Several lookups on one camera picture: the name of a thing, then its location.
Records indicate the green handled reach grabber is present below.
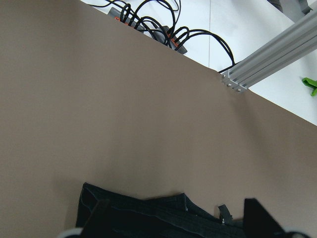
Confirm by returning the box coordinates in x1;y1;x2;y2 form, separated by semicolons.
302;77;317;97

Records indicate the orange usb hub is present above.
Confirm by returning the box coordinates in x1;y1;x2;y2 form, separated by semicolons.
108;7;145;32
153;27;188;55

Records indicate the right orange usb hub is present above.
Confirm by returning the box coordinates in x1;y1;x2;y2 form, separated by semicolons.
153;27;188;55

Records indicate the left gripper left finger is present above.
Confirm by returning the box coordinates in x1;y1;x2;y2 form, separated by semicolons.
80;199;110;238

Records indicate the aluminium frame cage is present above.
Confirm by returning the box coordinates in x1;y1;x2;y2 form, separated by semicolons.
222;10;317;93

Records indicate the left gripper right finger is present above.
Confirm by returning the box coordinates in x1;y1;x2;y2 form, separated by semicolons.
244;198;286;238

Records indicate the black printed t-shirt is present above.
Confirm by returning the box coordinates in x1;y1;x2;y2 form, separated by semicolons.
76;183;245;238

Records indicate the left orange usb hub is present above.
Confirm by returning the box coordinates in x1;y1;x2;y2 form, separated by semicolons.
108;7;145;32

